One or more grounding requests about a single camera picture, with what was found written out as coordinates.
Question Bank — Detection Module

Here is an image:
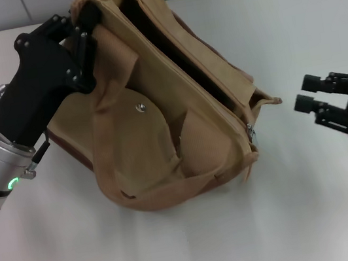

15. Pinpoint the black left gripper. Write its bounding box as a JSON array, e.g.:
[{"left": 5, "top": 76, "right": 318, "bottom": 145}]
[{"left": 0, "top": 0, "right": 123, "bottom": 155}]

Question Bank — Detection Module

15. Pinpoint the large silver zipper pull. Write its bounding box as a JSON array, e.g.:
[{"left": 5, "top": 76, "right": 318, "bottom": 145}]
[{"left": 245, "top": 122, "right": 261, "bottom": 150}]

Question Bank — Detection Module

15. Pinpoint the khaki canvas food bag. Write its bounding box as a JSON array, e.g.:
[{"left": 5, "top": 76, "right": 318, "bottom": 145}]
[{"left": 25, "top": 0, "right": 298, "bottom": 228}]

